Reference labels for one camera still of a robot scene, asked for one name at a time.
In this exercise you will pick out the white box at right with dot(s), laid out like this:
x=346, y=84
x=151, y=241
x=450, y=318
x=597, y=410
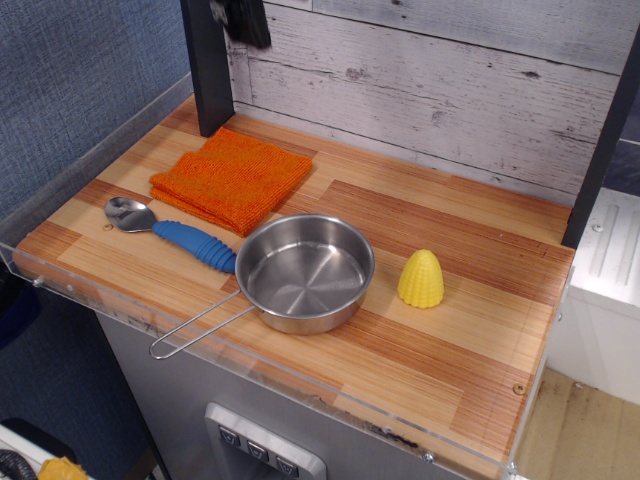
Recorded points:
x=596, y=339

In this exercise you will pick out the orange cloth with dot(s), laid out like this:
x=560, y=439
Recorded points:
x=234, y=181

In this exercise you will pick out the yellow black object bottom left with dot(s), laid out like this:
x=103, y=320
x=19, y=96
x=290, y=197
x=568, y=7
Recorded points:
x=14, y=466

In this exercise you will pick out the dark left post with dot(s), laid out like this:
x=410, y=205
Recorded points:
x=209, y=66

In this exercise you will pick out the steel pot with wire handle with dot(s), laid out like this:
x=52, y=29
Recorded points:
x=304, y=274

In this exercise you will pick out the clear acrylic guard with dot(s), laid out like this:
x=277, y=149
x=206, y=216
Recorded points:
x=451, y=383

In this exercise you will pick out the dark right post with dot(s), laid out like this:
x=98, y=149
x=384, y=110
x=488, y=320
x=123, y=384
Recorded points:
x=605, y=148

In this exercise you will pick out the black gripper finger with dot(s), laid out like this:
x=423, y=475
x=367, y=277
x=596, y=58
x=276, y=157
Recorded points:
x=244, y=21

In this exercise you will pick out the dark post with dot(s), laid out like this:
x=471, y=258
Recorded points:
x=209, y=66
x=605, y=148

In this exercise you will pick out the yellow toy corn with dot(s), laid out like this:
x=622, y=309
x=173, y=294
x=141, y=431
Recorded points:
x=421, y=282

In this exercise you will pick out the spoon with blue handle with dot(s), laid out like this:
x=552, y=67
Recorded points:
x=132, y=216

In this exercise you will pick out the silver button panel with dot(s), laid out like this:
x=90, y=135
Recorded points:
x=246, y=450

